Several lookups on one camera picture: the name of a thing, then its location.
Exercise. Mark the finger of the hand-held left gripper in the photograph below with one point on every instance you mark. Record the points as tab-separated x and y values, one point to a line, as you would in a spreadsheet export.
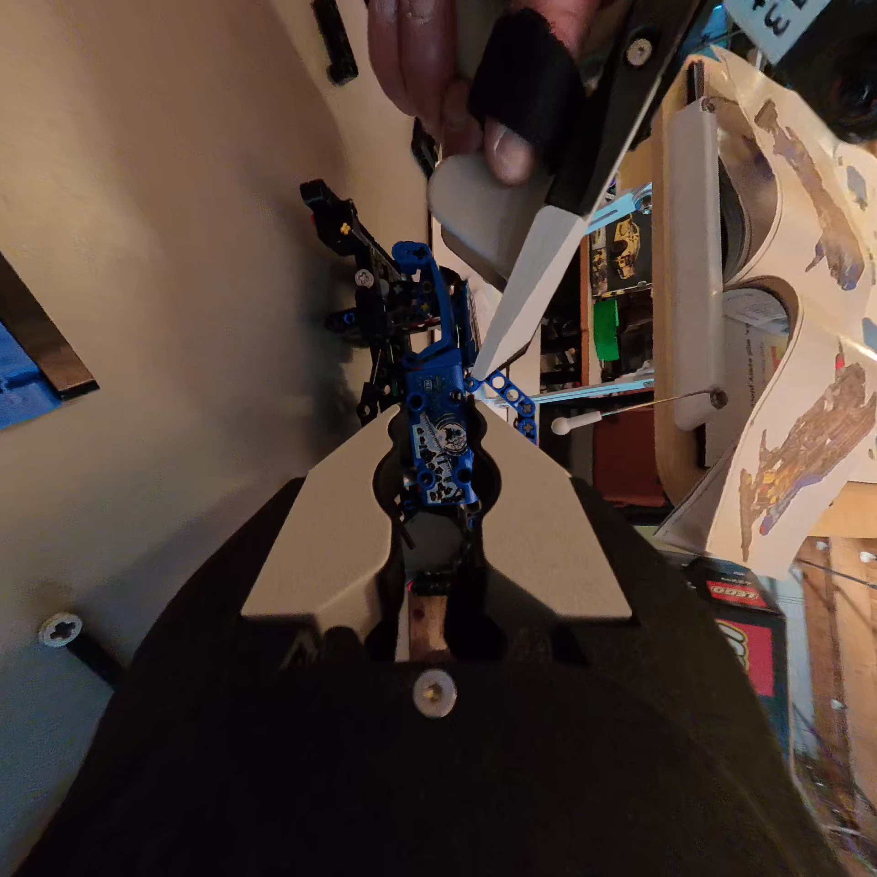
534	288

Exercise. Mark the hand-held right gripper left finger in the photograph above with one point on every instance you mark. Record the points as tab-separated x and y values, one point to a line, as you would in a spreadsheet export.
322	548

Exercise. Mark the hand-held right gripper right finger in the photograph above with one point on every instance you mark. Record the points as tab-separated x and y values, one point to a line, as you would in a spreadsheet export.
555	548

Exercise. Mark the toy truck model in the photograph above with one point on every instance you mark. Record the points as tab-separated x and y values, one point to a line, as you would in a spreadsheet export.
438	438

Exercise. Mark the grey desk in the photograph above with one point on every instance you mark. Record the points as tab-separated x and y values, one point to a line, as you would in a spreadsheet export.
171	205

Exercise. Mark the person's left hand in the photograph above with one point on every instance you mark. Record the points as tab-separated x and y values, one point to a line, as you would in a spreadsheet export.
411	55

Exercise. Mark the white book stand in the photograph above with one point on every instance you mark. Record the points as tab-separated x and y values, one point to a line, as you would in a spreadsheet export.
692	274

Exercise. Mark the short black beam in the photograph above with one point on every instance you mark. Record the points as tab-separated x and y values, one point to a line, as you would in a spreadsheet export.
425	147

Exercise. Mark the black toy set box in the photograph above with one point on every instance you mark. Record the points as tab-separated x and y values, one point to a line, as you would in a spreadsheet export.
747	651

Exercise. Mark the black pin grey head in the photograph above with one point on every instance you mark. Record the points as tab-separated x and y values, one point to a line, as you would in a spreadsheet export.
60	629

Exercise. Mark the open instruction booklet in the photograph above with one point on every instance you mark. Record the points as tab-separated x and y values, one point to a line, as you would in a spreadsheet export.
808	425

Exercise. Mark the long black beam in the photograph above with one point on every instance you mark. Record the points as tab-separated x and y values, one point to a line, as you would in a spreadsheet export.
336	41

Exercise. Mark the blue panel piece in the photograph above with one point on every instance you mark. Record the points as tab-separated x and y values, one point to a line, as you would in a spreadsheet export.
20	384

